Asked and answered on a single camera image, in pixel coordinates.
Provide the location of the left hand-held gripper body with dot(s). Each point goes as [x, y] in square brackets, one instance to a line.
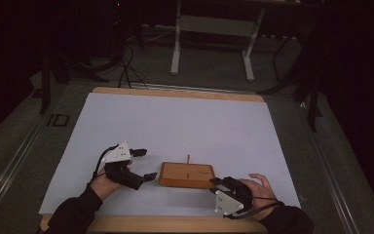
[118, 156]

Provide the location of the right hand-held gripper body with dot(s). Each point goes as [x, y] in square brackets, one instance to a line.
[235, 196]

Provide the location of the wooden block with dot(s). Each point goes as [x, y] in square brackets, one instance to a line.
[185, 175]

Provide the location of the person's right hand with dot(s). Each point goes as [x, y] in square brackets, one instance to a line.
[263, 195]

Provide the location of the person's left hand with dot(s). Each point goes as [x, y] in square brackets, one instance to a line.
[102, 187]

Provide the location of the small wooden peg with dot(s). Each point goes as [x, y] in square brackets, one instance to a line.
[188, 159]

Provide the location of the white table sheet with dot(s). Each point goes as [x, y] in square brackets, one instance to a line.
[175, 130]

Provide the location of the wooden table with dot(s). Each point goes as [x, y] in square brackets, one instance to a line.
[175, 224]

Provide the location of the black metal stand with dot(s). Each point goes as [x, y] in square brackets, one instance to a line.
[45, 94]
[313, 104]

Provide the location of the black floor bracket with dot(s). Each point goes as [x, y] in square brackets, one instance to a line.
[58, 120]

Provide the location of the metal floor rail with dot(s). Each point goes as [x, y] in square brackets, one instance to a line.
[13, 162]
[331, 162]

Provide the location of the white metal table frame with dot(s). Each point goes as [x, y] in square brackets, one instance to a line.
[214, 26]

